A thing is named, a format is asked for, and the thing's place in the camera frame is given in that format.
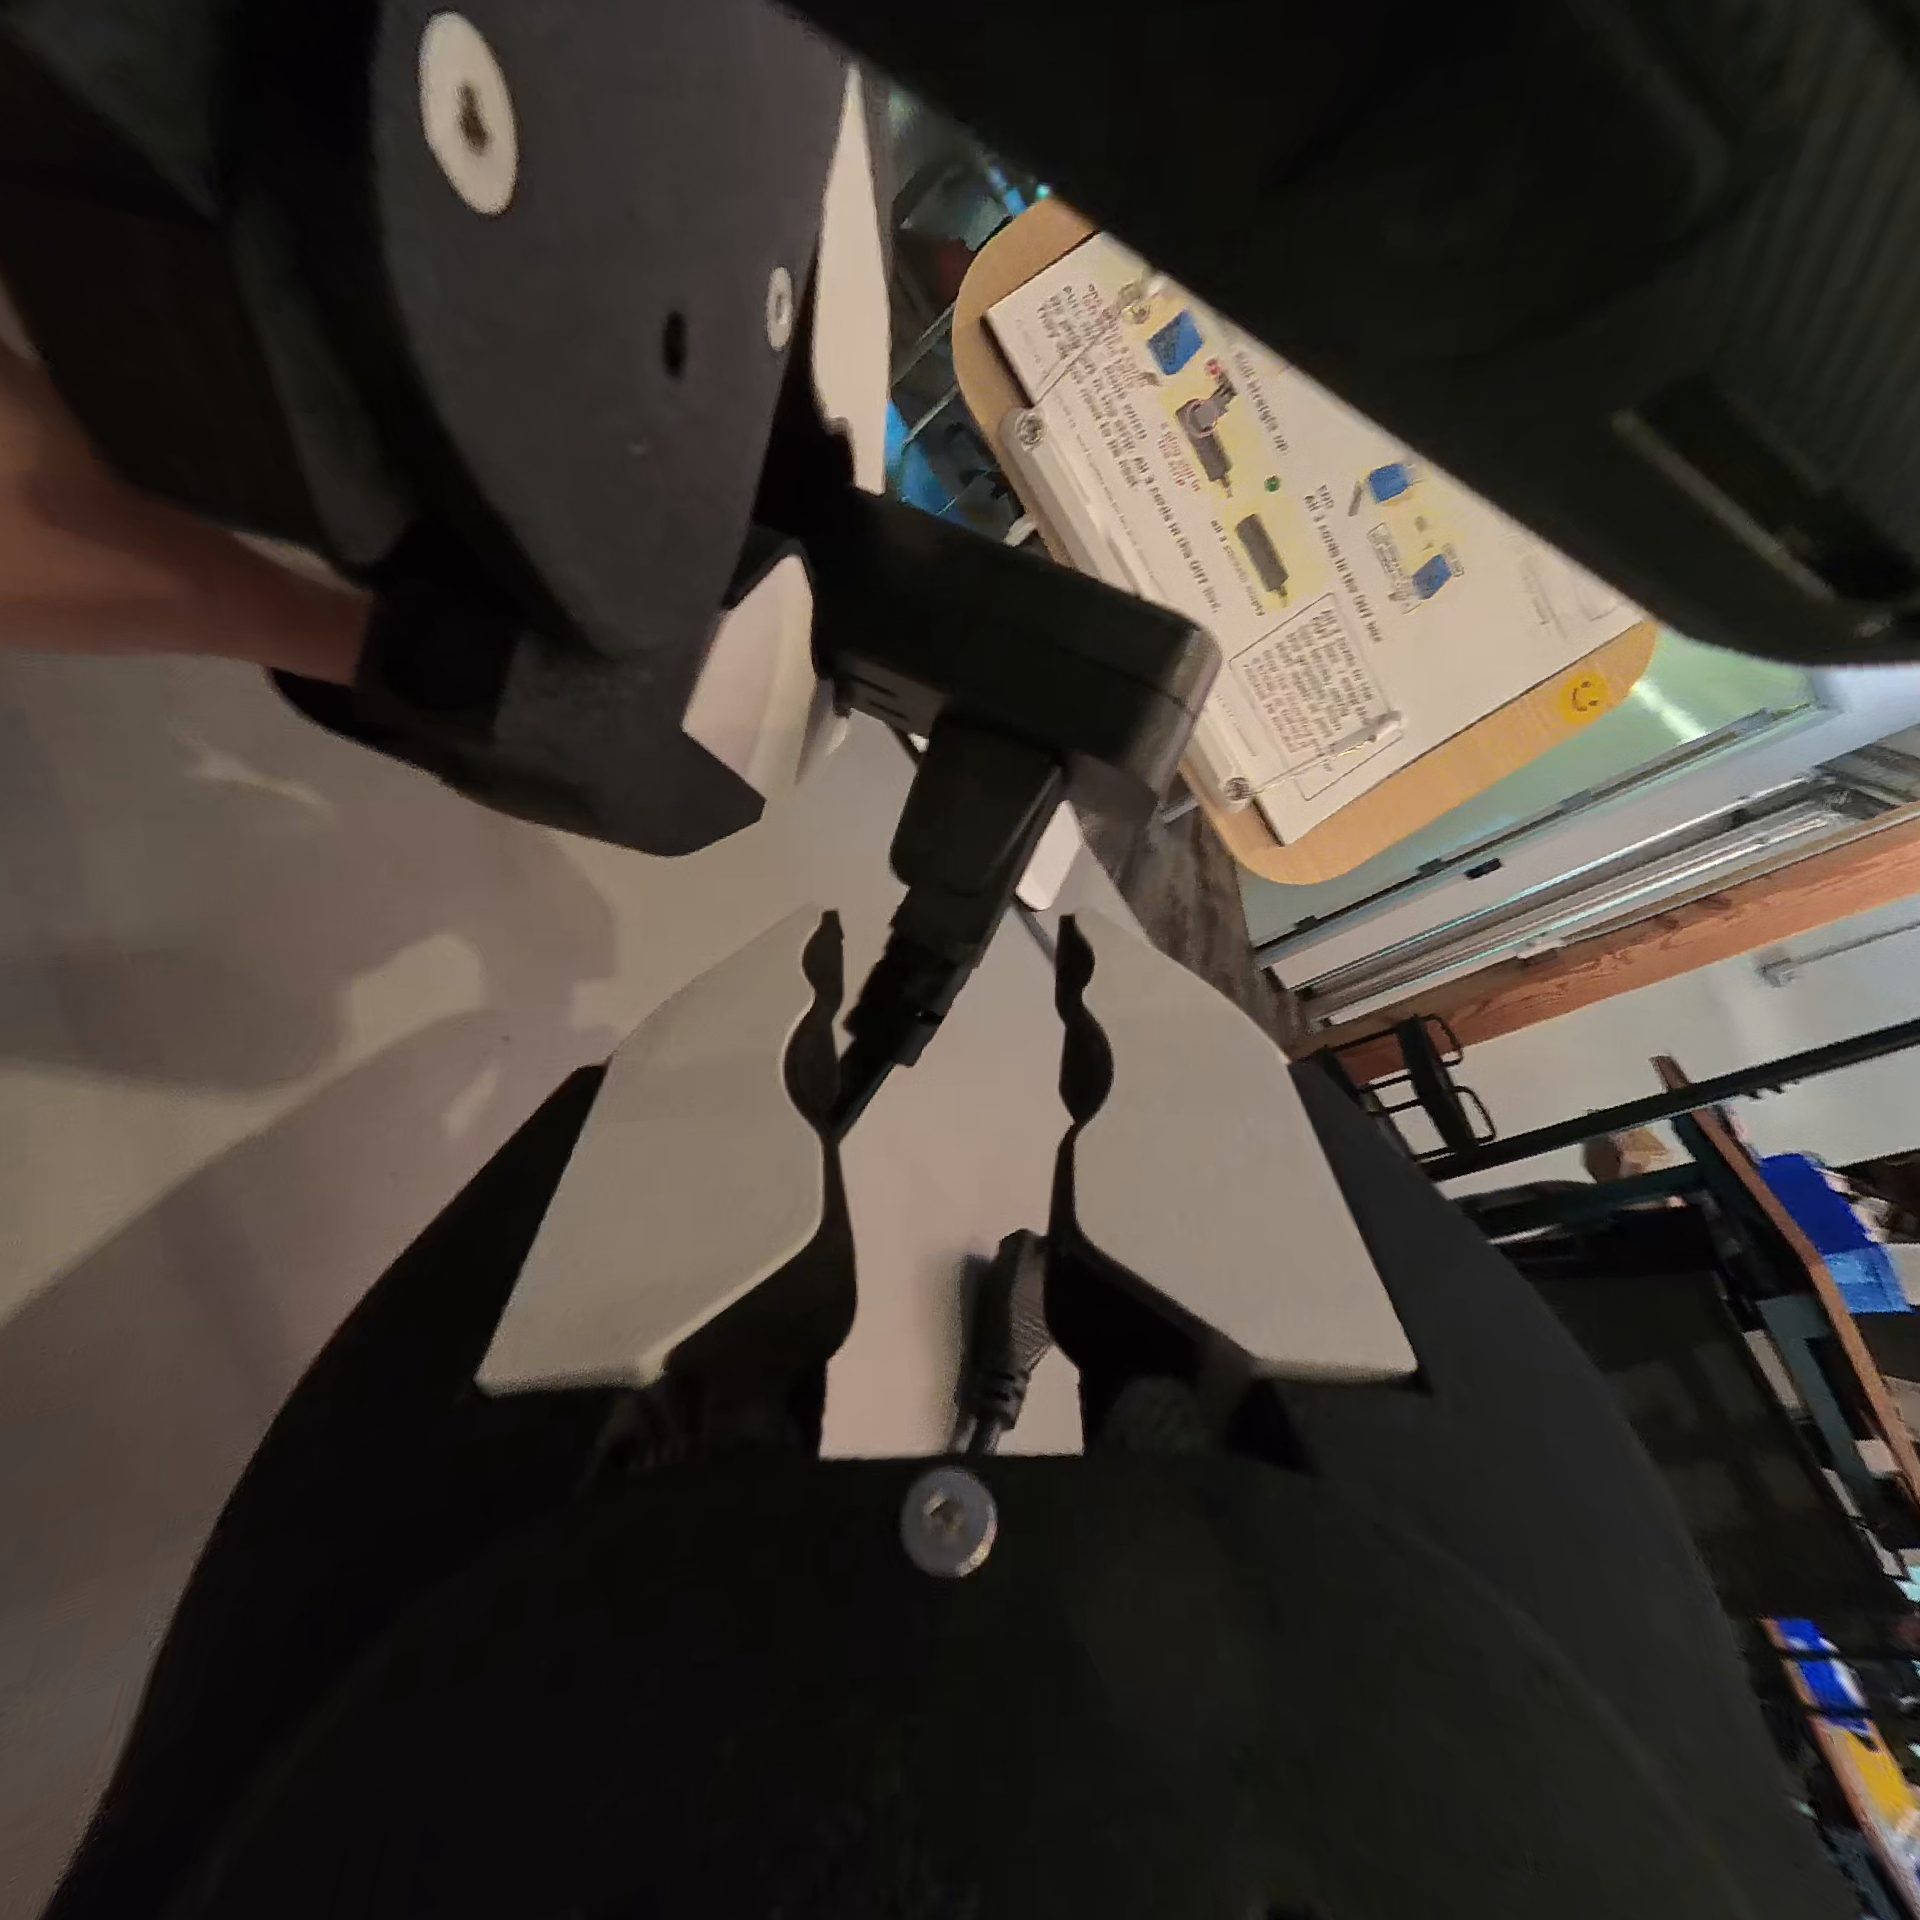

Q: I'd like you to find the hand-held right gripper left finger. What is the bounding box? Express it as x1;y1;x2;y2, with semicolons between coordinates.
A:
477;909;857;1394

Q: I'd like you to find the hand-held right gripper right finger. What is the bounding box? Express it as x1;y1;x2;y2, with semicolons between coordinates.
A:
1044;913;1422;1390

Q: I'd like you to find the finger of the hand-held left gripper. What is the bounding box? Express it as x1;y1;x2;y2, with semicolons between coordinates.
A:
678;543;858;799

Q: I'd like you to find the thick black power cord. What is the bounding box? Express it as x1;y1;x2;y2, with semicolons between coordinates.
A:
823;717;1074;1454

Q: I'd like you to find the black power strip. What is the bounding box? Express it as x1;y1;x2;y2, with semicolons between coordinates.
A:
806;487;1220;825

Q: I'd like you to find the person's left hand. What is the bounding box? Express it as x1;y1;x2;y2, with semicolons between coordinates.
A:
0;351;378;681

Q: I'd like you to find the printed instruction sheet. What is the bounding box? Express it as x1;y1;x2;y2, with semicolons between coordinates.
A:
989;272;1642;846

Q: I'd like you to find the storage shelf with blue bins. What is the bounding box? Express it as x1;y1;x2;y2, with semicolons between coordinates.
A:
1650;1049;1920;1920

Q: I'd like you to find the black metal frame post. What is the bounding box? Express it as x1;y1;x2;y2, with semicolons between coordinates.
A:
1416;1020;1920;1185

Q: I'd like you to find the wooden wall beam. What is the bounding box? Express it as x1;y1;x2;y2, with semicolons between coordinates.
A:
1296;816;1920;1057

